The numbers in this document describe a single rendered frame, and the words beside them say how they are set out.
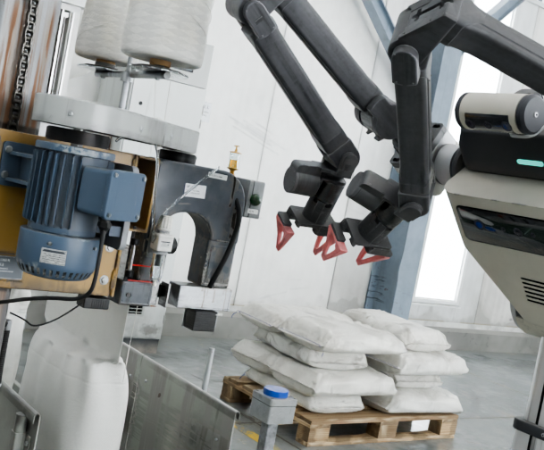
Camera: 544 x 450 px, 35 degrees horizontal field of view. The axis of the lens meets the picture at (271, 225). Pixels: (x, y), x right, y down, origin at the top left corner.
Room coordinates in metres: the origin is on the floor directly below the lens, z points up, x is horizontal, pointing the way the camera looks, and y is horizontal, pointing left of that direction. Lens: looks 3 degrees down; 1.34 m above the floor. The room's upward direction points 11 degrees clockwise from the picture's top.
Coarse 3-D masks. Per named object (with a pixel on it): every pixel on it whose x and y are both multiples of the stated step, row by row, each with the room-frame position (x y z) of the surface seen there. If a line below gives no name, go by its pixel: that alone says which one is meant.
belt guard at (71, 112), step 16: (48, 96) 1.54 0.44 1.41; (64, 96) 1.53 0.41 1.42; (32, 112) 1.59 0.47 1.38; (48, 112) 1.54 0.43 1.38; (64, 112) 1.53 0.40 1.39; (80, 112) 1.53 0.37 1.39; (96, 112) 1.54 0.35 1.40; (112, 112) 1.56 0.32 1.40; (128, 112) 1.60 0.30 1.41; (80, 128) 1.53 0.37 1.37; (96, 128) 1.54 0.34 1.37; (112, 128) 1.56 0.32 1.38; (128, 128) 1.61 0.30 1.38; (144, 128) 1.68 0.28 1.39; (160, 128) 1.76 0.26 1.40; (176, 128) 1.84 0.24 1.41; (160, 144) 1.77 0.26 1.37; (176, 144) 1.85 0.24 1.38; (192, 144) 1.95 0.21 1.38
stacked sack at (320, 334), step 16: (288, 320) 4.71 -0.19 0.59; (304, 320) 4.64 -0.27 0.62; (320, 320) 4.71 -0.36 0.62; (336, 320) 4.88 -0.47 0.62; (288, 336) 4.67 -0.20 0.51; (304, 336) 4.55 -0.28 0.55; (320, 336) 4.46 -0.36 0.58; (336, 336) 4.47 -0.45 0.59; (352, 336) 4.54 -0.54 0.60; (368, 336) 4.61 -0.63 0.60; (384, 336) 4.71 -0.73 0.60; (336, 352) 4.51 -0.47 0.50; (352, 352) 4.55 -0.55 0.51; (368, 352) 4.62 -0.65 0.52; (384, 352) 4.67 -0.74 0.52; (400, 352) 4.74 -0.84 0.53
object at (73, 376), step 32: (64, 320) 2.31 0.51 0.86; (96, 320) 2.16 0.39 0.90; (32, 352) 2.29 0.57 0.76; (64, 352) 2.17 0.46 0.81; (96, 352) 2.12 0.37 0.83; (32, 384) 2.25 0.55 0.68; (64, 384) 2.10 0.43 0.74; (96, 384) 2.07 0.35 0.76; (128, 384) 2.14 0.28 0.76; (64, 416) 2.09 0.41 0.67; (96, 416) 2.07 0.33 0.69; (64, 448) 2.07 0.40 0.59; (96, 448) 2.08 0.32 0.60
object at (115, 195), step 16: (96, 176) 1.53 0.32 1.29; (112, 176) 1.51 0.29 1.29; (128, 176) 1.55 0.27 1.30; (144, 176) 1.59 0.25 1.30; (80, 192) 1.54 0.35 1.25; (96, 192) 1.52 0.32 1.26; (112, 192) 1.52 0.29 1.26; (128, 192) 1.55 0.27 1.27; (80, 208) 1.54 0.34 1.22; (96, 208) 1.52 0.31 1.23; (112, 208) 1.52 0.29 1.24; (128, 208) 1.56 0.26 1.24
